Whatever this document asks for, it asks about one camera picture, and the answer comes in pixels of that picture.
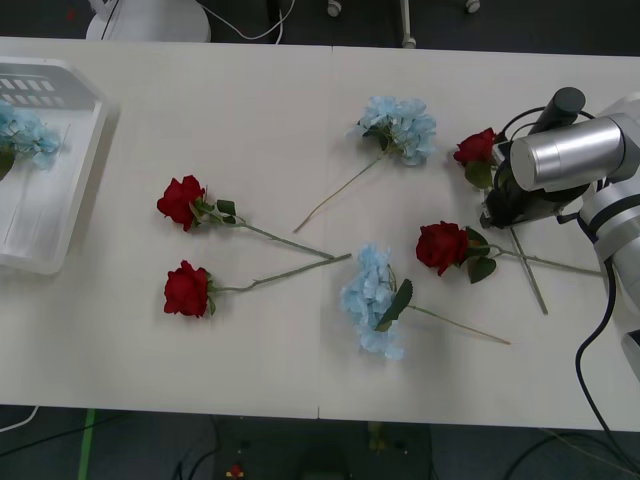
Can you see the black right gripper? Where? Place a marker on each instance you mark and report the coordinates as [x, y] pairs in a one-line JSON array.
[[505, 205]]

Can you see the red rose with long stem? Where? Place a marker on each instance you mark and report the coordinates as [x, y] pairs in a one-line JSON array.
[[475, 146]]

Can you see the silver-grey right robot arm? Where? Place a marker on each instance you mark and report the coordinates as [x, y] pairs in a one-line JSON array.
[[570, 150]]

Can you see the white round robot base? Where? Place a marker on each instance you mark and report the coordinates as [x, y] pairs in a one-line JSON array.
[[150, 22]]

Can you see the pale blue flower, bare stem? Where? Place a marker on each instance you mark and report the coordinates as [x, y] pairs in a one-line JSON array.
[[400, 125]]

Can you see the pale blue flower, large leaf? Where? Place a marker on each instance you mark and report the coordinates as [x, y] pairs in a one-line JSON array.
[[370, 295]]

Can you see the white wheeled chair base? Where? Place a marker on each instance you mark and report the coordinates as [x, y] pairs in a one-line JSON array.
[[407, 25]]

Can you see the red rose, small leaves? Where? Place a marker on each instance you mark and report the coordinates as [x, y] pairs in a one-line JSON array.
[[177, 202]]

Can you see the red rose, bare stem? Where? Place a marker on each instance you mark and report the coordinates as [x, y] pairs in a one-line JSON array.
[[186, 290]]

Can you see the shallow white box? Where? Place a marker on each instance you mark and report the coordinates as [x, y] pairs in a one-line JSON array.
[[50, 215]]

